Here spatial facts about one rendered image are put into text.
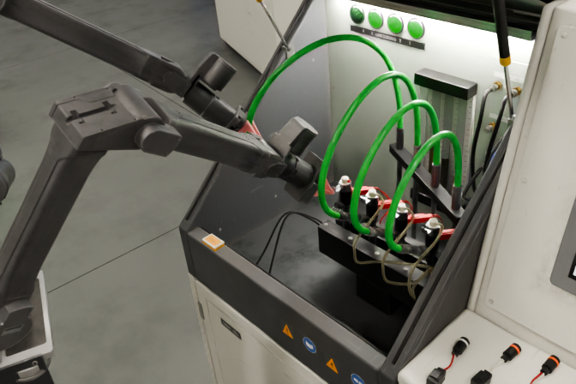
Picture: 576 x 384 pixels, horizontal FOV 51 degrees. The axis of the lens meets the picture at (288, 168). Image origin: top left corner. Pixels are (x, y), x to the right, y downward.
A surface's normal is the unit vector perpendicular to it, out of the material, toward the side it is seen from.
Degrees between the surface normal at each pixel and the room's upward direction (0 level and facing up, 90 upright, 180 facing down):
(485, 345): 0
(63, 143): 63
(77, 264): 0
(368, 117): 90
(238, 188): 90
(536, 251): 76
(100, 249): 0
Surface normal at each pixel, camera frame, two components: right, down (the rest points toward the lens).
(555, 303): -0.73, 0.21
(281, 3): 0.42, 0.46
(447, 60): -0.73, 0.42
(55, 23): 0.25, 0.27
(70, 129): -0.56, 0.04
